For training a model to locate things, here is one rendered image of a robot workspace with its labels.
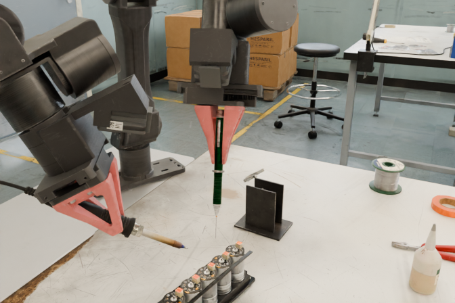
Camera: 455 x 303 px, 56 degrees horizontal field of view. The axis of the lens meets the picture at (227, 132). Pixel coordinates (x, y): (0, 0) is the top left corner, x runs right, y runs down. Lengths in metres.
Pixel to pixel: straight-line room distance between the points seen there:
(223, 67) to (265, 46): 3.50
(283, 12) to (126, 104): 0.19
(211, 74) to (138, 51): 0.35
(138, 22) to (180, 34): 3.48
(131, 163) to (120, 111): 0.42
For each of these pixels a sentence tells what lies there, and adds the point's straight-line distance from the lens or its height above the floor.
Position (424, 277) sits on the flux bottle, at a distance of 0.64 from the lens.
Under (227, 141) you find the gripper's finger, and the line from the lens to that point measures 0.52.
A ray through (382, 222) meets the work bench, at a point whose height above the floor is 0.75.
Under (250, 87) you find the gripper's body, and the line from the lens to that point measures 0.50.
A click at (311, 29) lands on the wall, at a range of 4.95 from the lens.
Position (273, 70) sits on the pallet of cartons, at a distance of 3.95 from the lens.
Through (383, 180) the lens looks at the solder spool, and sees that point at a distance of 0.88.
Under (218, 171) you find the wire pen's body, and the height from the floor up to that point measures 0.92.
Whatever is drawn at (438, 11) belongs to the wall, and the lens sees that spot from 4.74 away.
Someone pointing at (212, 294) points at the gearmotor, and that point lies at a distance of 0.55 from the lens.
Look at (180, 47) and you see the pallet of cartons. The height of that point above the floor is 0.45.
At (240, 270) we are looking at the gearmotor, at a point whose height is 0.79.
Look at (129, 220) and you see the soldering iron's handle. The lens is 0.52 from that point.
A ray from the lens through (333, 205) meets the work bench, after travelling 0.81.
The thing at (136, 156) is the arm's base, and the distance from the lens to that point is 0.85.
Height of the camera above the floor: 1.15
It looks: 21 degrees down
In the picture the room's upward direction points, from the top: straight up
